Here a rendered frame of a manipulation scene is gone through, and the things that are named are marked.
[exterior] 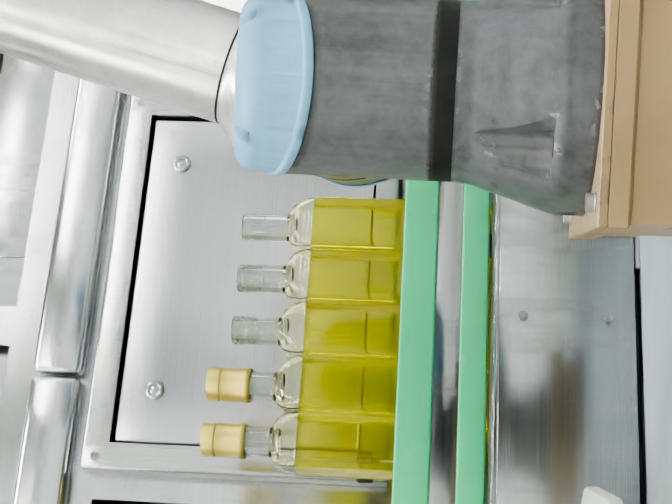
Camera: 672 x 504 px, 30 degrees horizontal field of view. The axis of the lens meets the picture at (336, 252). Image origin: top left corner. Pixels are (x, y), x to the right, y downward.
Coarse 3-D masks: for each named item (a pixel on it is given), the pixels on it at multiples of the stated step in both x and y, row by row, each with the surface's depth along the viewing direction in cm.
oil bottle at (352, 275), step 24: (288, 264) 130; (312, 264) 129; (336, 264) 129; (360, 264) 129; (384, 264) 129; (288, 288) 129; (312, 288) 128; (336, 288) 128; (360, 288) 128; (384, 288) 128
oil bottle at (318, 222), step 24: (288, 216) 133; (312, 216) 131; (336, 216) 131; (360, 216) 131; (384, 216) 130; (288, 240) 133; (312, 240) 130; (336, 240) 130; (360, 240) 130; (384, 240) 129
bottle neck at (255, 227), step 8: (248, 216) 133; (256, 216) 133; (264, 216) 133; (272, 216) 133; (280, 216) 133; (248, 224) 133; (256, 224) 133; (264, 224) 133; (272, 224) 132; (280, 224) 132; (248, 232) 133; (256, 232) 133; (264, 232) 133; (272, 232) 133; (280, 232) 132; (256, 240) 133; (264, 240) 134; (272, 240) 133; (280, 240) 133
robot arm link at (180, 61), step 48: (0, 0) 93; (48, 0) 93; (96, 0) 93; (144, 0) 93; (192, 0) 94; (0, 48) 96; (48, 48) 94; (96, 48) 93; (144, 48) 92; (192, 48) 92; (144, 96) 95; (192, 96) 93
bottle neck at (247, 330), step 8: (232, 320) 129; (240, 320) 129; (248, 320) 129; (256, 320) 129; (264, 320) 129; (272, 320) 129; (232, 328) 128; (240, 328) 128; (248, 328) 128; (256, 328) 128; (264, 328) 128; (272, 328) 128; (232, 336) 128; (240, 336) 128; (248, 336) 128; (256, 336) 128; (264, 336) 128; (272, 336) 128; (240, 344) 129; (256, 344) 129; (264, 344) 129; (272, 344) 129
